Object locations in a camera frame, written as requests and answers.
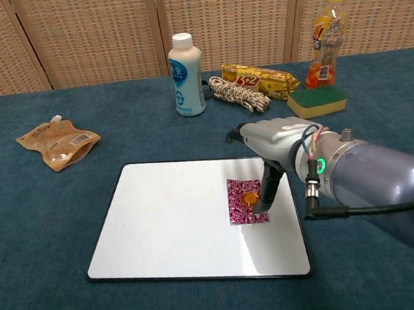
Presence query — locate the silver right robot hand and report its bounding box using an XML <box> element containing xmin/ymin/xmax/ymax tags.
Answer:
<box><xmin>224</xmin><ymin>114</ymin><xmax>325</xmax><ymax>219</ymax></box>

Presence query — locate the pink patterned packet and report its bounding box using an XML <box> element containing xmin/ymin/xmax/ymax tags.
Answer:
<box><xmin>225</xmin><ymin>174</ymin><xmax>272</xmax><ymax>227</ymax></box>

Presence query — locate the small orange round disc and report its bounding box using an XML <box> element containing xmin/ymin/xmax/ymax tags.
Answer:
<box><xmin>241</xmin><ymin>191</ymin><xmax>262</xmax><ymax>207</ymax></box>

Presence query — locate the white rectangular board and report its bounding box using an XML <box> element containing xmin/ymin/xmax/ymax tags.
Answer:
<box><xmin>76</xmin><ymin>148</ymin><xmax>314</xmax><ymax>297</ymax></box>

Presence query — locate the green and yellow sponge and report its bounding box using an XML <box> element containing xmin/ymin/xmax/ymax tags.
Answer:
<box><xmin>285</xmin><ymin>84</ymin><xmax>349</xmax><ymax>122</ymax></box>

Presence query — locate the yellow biscuit packet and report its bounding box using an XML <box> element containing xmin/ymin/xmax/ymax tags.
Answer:
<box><xmin>220</xmin><ymin>57</ymin><xmax>302</xmax><ymax>106</ymax></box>

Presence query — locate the orange drink bottle yellow cap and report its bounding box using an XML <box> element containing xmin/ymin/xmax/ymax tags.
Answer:
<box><xmin>297</xmin><ymin>0</ymin><xmax>355</xmax><ymax>91</ymax></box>

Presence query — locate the white milk bottle blue label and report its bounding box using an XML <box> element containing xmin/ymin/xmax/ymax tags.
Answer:
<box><xmin>165</xmin><ymin>31</ymin><xmax>208</xmax><ymax>119</ymax></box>

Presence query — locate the woven folding screen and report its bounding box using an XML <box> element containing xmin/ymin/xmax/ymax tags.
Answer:
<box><xmin>0</xmin><ymin>0</ymin><xmax>414</xmax><ymax>98</ymax></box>

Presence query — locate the brown spout pouch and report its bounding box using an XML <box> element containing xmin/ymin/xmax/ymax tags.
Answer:
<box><xmin>13</xmin><ymin>111</ymin><xmax>105</xmax><ymax>176</ymax></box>

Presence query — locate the teal felt table cover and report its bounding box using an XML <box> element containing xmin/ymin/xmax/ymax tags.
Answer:
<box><xmin>0</xmin><ymin>48</ymin><xmax>414</xmax><ymax>310</ymax></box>

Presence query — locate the coiled beige speckled rope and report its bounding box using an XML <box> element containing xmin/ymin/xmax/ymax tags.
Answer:
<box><xmin>203</xmin><ymin>71</ymin><xmax>274</xmax><ymax>119</ymax></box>

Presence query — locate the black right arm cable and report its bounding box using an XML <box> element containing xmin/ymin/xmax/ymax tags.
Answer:
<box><xmin>296</xmin><ymin>116</ymin><xmax>414</xmax><ymax>222</ymax></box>

